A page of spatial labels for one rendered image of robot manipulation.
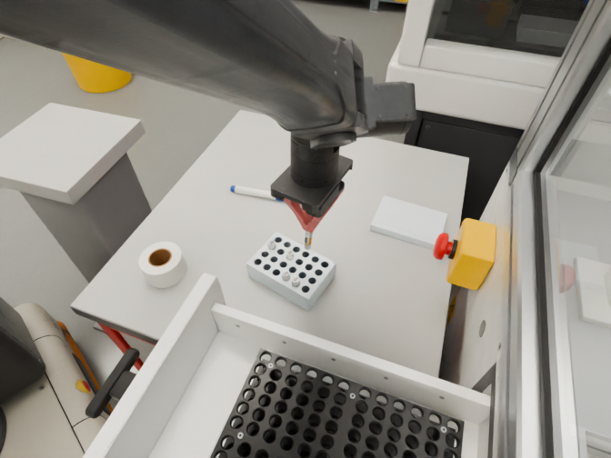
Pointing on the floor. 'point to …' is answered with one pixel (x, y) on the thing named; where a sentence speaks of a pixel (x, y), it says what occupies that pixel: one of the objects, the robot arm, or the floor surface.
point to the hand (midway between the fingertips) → (310, 224)
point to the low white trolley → (398, 293)
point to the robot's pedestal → (78, 180)
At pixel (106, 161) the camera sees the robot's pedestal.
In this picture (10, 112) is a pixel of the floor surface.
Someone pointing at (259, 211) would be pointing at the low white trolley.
